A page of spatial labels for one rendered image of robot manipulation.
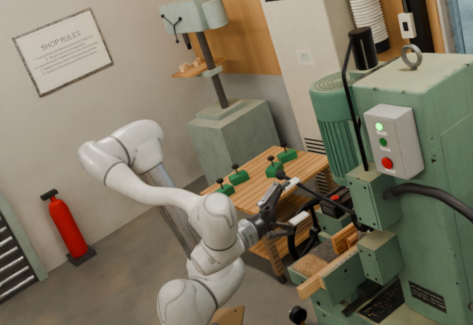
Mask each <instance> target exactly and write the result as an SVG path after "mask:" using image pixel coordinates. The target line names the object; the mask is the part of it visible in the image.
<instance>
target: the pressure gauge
mask: <svg viewBox="0 0 473 325"><path fill-rule="evenodd" d="M306 317H307V312H306V310H305V309H303V308H302V307H301V306H300V305H296V306H294V307H292V308H291V310H290V312H289V320H290V321H292V322H293V323H295V324H296V325H305V320H306Z"/></svg>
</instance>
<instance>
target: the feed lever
mask: <svg viewBox="0 0 473 325"><path fill-rule="evenodd" d="M275 176H276V178H277V179H278V180H283V179H285V180H288V181H289V180H290V179H292V178H291V177H288V176H286V173H285V171H284V170H277V171H276V173H275ZM296 185H297V186H298V187H300V188H302V189H304V190H306V191H308V192H309V193H311V194H313V195H315V196H317V197H319V198H321V199H322V200H325V201H327V202H328V203H331V204H332V205H334V206H336V207H338V208H340V209H342V210H344V211H345V212H347V213H349V214H351V215H352V222H353V224H354V226H355V228H356V229H358V230H359V231H361V232H366V231H368V230H369V229H371V228H372V227H369V226H367V225H365V224H362V223H359V222H358V219H357V217H356V213H355V211H354V210H352V209H350V208H348V207H346V206H345V205H342V204H340V203H338V202H336V201H335V200H333V199H331V198H329V197H327V196H325V195H323V194H321V193H319V192H317V191H315V190H314V189H312V188H310V187H308V186H306V185H304V184H302V183H300V182H299V183H297V184H296Z"/></svg>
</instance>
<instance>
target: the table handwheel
mask: <svg viewBox="0 0 473 325"><path fill-rule="evenodd" d="M321 200H322V199H321V198H319V197H315V198H312V199H310V200H309V201H307V202H306V203H304V204H303V205H302V206H301V207H300V208H299V209H298V211H297V212H296V214H295V215H294V217H295V216H296V215H298V214H300V213H301V212H303V211H306V212H307V211H308V210H309V209H310V213H311V215H312V219H313V224H314V225H312V226H311V228H310V231H309V235H310V237H311V241H310V242H309V244H308V246H307V248H306V249H305V251H304V252H303V254H302V256H299V254H298V253H297V251H296V246H295V234H296V229H297V226H296V227H294V235H290V236H287V245H288V249H289V253H290V255H291V257H292V259H293V260H294V262H296V261H297V260H299V259H300V258H302V257H303V256H304V255H306V254H307V253H308V252H309V251H310V249H311V248H312V246H313V245H314V243H315V242H316V241H318V242H321V241H320V240H319V238H318V235H317V234H318V233H320V232H321V231H322V230H321V228H320V225H319V224H318V222H317V218H316V215H315V210H314V207H313V206H315V205H318V204H320V201H321ZM294 217H293V218H294Z"/></svg>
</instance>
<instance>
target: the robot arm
mask: <svg viewBox="0 0 473 325"><path fill-rule="evenodd" d="M163 142H164V133H163V130H162V129H161V127H160V125H159V124H158V123H156V122H154V121H153V120H139V121H136V122H132V123H129V124H128V125H125V126H124V127H121V128H119V129H118V130H116V131H114V132H113V133H112V134H111V135H110V136H107V137H106V138H105V139H102V140H100V141H98V142H97V143H96V142H95V141H89V142H86V143H84V144H83V145H81V146H80V148H79V149H78V152H77V157H78V159H79V161H80V164H81V166H82V168H83V169H84V170H85V171H86V173H87V174H88V175H90V176H91V177H92V178H93V179H95V180H96V181H97V182H98V183H100V184H103V185H104V186H107V187H108V188H110V189H113V190H114V191H117V192H119V193H121V194H123V195H126V196H128V197H130V198H132V199H134V200H136V201H138V202H140V203H143V204H147V205H156V206H157V207H158V209H159V210H160V212H161V214H162V216H163V217H164V219H165V221H166V222H167V223H168V226H169V227H170V229H171V230H172V232H173V234H174V235H175V237H176V239H177V240H178V242H179V244H180V245H181V247H182V249H183V251H184V252H185V254H186V255H187V257H188V258H187V271H188V275H189V280H186V279H175V280H172V281H169V282H167V283H166V284H165V285H164V286H163V287H162V288H161V290H160V291H159V293H158V297H157V310H158V316H159V319H160V322H161V324H162V325H218V323H217V322H213V323H211V324H209V323H210V321H211V319H212V318H213V315H214V314H215V312H216V311H217V310H218V309H219V308H220V307H222V306H223V305H224V304H225V303H226V302H227V301H228V300H229V299H230V298H231V297H232V296H233V295H234V294H235V293H236V291H237V290H238V289H239V287H240V285H241V283H242V281H243V280H244V277H245V273H246V268H245V264H244V261H243V260H242V259H241V257H240V256H241V254H242V253H244V252H245V251H247V250H248V249H249V248H251V247H253V246H254V245H255V244H257V243H258V239H260V238H262V237H264V236H265V235H266V237H268V238H269V239H271V240H272V239H274V238H276V237H280V236H290V235H294V227H296V226H298V225H299V224H300V223H301V221H302V220H304V219H305V218H306V217H308V216H310V214H309V213H307V212H306V211H303V212H301V213H300V214H298V215H296V216H295V217H294V218H292V219H290V220H289V223H284V222H277V218H276V216H275V206H276V204H277V202H278V200H279V198H280V196H281V194H282V192H283V191H287V190H288V189H290V188H291V187H292V186H294V185H296V184H297V183H299V182H300V181H301V179H299V178H298V177H294V178H292V179H290V180H289V181H288V180H286V181H284V182H283V183H281V184H280V183H278V182H276V181H274V182H273V184H272V185H271V187H270V188H269V189H268V190H267V192H266V193H265V195H264V196H263V197H262V199H261V200H259V201H258V202H257V203H256V205H257V206H258V207H259V209H260V211H259V212H258V213H256V214H253V215H251V216H250V217H248V218H247V219H241V220H239V221H238V218H237V211H236V208H235V206H234V204H233V202H232V200H231V199H230V198H229V197H228V196H226V195H225V194H223V193H220V192H214V193H209V194H206V195H204V196H198V195H196V194H195V193H192V192H190V191H187V190H184V189H179V188H177V186H176V184H175V183H174V181H173V180H172V177H171V176H170V174H169V172H168V171H167V169H166V168H165V166H164V164H163V163H162V161H163V154H162V148H161V146H162V145H163ZM137 175H139V178H138V176H137ZM264 208H265V209H264ZM269 208H271V209H269ZM273 227H278V228H279V227H281V228H285V229H282V230H276V231H272V229H273Z"/></svg>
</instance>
